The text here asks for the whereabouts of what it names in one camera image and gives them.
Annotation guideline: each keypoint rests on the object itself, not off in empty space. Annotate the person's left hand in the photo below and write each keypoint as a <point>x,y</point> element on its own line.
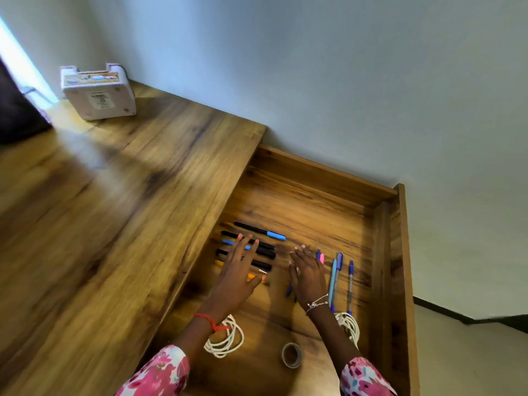
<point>235,280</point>

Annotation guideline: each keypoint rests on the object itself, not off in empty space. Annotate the person's right hand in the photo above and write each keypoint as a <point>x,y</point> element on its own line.
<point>309,280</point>

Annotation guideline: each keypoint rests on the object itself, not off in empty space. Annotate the person's left middle finger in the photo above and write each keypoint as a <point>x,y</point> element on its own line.
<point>245,251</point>

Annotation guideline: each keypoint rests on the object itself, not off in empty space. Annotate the person's right thumb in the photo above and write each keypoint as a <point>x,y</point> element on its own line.
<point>293,275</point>

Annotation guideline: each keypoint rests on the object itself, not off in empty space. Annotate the person's left thumb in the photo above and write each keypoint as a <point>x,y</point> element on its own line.
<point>258,282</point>

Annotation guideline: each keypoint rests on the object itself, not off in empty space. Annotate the person's right forearm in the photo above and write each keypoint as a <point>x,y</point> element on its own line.
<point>336,342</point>

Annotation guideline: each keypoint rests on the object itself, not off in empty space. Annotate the person's left forearm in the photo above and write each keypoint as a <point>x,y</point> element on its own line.
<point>194,338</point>

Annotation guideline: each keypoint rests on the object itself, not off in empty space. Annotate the orange pen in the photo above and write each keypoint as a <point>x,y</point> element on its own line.
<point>250,276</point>

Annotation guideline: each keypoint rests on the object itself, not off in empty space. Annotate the black marker with blue band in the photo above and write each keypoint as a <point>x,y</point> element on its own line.
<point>266,253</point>

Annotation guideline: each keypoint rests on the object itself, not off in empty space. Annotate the black marker with blue cap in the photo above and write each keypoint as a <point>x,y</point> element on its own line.
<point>258,230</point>

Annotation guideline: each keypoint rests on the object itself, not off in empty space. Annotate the light blue pen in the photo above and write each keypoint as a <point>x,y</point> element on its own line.
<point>332,282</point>

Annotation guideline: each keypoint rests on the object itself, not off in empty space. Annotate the clear pen with blue cap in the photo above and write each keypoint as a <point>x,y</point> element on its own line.
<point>350,286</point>
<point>338,266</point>

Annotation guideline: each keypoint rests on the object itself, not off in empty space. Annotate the wooden drawer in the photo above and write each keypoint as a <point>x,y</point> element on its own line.
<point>313,210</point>

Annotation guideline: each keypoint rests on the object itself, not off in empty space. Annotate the clear tape roll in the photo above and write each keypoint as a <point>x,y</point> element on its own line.
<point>292,355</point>

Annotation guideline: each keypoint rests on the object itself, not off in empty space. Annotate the pink floral sleeve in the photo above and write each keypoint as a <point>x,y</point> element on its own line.
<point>159,374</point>
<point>363,379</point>

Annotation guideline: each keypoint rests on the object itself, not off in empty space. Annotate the wooden desk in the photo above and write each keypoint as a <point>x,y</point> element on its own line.
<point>103,210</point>

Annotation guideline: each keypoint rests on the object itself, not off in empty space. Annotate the black baseboard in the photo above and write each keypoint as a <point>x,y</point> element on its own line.
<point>470,316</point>

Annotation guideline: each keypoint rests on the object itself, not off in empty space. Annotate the white box with label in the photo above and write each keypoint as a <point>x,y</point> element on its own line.
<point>99,94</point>

